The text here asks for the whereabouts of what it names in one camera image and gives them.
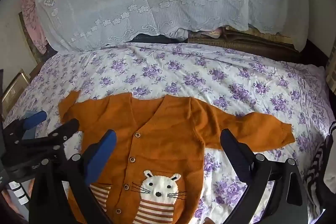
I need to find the orange knit cardigan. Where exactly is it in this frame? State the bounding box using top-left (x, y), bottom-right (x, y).
top-left (58, 90), bottom-right (296, 224)

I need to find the brown woven mat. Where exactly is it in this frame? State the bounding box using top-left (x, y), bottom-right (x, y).
top-left (188, 27), bottom-right (302, 62)

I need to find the pink floral cloth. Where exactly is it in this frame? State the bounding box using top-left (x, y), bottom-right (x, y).
top-left (21, 0), bottom-right (53, 54)

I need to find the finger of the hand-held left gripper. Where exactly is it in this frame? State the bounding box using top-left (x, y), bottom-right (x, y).
top-left (22, 118), bottom-right (80, 159)
top-left (5, 110), bottom-right (48, 144)

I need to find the purple floral bedsheet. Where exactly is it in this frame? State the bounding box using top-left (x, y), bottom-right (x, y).
top-left (3, 42), bottom-right (335, 224)

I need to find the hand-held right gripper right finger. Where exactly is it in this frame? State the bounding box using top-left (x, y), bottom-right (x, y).
top-left (220, 129), bottom-right (307, 224)

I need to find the black white striped cloth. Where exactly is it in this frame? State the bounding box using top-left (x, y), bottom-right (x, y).
top-left (306, 122), bottom-right (336, 203)

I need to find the gold picture frame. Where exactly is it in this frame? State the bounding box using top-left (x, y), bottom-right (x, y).
top-left (1, 69), bottom-right (30, 114)

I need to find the folded cloth pile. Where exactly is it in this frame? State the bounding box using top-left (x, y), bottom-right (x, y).
top-left (171, 27), bottom-right (225, 39)

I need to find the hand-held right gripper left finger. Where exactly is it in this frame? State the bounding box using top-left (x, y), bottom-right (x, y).
top-left (29, 130), bottom-right (117, 224)

